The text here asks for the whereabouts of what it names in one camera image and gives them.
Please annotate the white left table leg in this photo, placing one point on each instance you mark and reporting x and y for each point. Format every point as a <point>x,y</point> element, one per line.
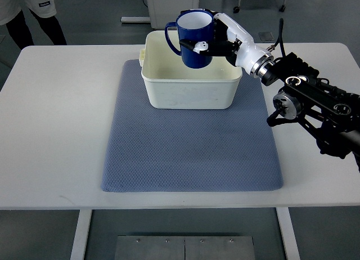
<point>81,234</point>

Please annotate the metal floor plate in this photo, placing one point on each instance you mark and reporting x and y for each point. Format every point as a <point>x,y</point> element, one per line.
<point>184,247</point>

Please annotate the white right table leg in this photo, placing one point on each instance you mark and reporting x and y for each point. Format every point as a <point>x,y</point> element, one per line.
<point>287,233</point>

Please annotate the white table leg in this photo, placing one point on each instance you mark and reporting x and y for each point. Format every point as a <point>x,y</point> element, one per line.
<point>81,234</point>
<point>287,233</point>

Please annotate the wheeled cart legs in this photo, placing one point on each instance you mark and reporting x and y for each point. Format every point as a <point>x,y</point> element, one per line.
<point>252,5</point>

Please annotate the blue-grey textured mat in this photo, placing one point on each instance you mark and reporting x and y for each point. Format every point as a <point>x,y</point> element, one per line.
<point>162,150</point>

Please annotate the grey floor socket cover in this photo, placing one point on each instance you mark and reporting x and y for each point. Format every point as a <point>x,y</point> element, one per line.
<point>266,36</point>

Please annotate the blue mug white inside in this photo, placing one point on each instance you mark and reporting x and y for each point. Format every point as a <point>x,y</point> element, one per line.
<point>195,26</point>

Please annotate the cream plastic box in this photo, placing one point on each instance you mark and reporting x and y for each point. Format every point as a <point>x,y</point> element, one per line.
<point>170,84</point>

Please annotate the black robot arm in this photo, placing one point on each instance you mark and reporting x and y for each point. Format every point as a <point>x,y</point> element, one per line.
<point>326,112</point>

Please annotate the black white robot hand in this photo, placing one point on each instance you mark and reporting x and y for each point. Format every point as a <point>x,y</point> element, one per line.
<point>234,43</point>

